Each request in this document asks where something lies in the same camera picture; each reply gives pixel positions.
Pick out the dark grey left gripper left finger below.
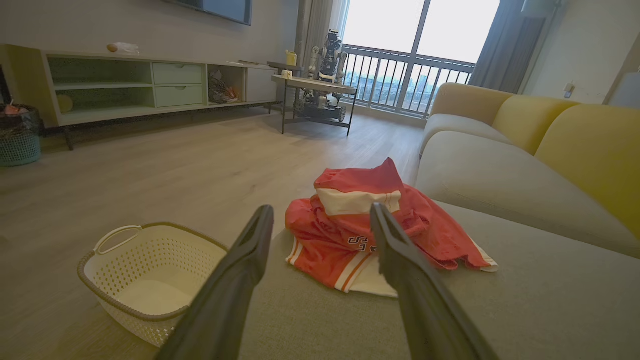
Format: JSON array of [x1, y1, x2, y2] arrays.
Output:
[[155, 204, 275, 360]]

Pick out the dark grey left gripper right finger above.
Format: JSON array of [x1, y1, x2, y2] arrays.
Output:
[[369, 202, 500, 360]]

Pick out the red jersey with white sleeves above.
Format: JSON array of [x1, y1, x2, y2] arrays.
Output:
[[285, 186, 499, 298]]

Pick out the red shorts with white stripe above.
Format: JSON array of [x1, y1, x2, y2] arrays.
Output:
[[312, 157, 416, 236]]

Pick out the cream perforated laundry basket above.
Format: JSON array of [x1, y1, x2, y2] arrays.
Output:
[[77, 222, 231, 348]]

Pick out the dark clutter in cabinet shelf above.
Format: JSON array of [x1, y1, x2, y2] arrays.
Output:
[[209, 70, 241, 105]]

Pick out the pale green TV cabinet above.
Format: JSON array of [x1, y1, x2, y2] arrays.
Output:
[[0, 44, 281, 151]]

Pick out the round grey coffee table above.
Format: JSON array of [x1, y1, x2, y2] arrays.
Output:
[[270, 75, 358, 137]]

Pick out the grey balcony railing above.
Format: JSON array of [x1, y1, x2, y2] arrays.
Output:
[[341, 44, 477, 120]]

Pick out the white black wheeled toy robot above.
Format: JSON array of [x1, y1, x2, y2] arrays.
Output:
[[295, 29, 349, 123]]

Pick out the green woven waste basket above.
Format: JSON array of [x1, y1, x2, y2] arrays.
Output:
[[0, 102, 43, 167]]

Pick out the clear plastic bag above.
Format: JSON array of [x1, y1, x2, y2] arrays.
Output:
[[106, 42, 141, 56]]

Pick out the dark grey curtain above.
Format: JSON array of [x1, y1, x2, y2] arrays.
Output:
[[468, 0, 548, 96]]

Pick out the light sheer curtain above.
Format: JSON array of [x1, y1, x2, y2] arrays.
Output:
[[294, 0, 351, 71]]

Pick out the black wall television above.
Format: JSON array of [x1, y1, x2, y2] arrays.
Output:
[[162, 0, 253, 27]]

